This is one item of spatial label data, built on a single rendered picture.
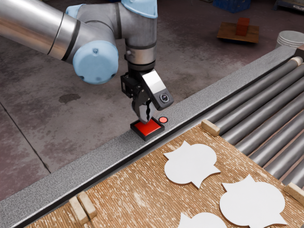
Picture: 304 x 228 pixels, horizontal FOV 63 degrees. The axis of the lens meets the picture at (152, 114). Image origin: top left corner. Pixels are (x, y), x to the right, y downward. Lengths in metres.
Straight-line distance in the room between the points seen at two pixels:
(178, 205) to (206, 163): 0.13
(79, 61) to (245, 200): 0.45
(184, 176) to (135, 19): 0.37
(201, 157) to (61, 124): 1.71
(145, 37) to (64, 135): 1.65
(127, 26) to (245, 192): 0.45
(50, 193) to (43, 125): 1.63
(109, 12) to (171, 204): 0.43
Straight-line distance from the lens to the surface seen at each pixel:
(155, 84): 0.61
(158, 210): 0.58
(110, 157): 0.70
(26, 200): 0.68
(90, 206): 0.57
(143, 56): 0.59
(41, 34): 0.43
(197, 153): 0.67
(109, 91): 2.49
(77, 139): 2.06
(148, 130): 0.74
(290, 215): 0.65
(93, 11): 0.55
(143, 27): 0.56
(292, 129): 0.87
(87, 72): 0.43
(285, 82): 1.08
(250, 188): 0.64
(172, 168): 0.63
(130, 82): 0.66
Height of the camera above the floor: 1.45
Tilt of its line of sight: 42 degrees down
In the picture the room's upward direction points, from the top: straight up
